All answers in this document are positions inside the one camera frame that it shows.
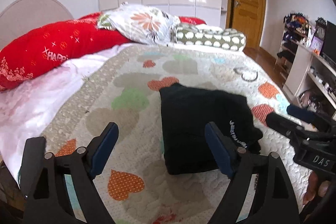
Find black pants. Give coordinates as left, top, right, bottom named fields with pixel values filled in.
left=159, top=83, right=263, bottom=175

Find person's right hand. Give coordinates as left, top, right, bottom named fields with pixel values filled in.
left=303, top=171, right=331, bottom=205

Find white shelf unit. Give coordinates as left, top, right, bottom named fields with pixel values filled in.
left=276, top=12, right=335, bottom=119

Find desk clock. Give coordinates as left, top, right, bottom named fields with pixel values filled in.
left=310, top=17, right=327, bottom=55

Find black television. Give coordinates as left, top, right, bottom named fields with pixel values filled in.
left=321, top=21, right=336, bottom=63

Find pink bed sheet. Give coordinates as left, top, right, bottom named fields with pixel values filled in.
left=1, top=44, right=129, bottom=177

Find heart pattern quilt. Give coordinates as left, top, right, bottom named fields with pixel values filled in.
left=42, top=44, right=309, bottom=223

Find green white patterned bolster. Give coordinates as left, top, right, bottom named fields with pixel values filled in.
left=171, top=23, right=247, bottom=51

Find red long pillow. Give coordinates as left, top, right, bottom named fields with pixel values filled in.
left=1, top=12, right=204, bottom=90

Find beige curved headboard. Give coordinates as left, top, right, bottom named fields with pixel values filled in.
left=0, top=0, right=73, bottom=48

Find floral white pillow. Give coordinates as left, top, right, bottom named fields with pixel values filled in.
left=97, top=3, right=181, bottom=45

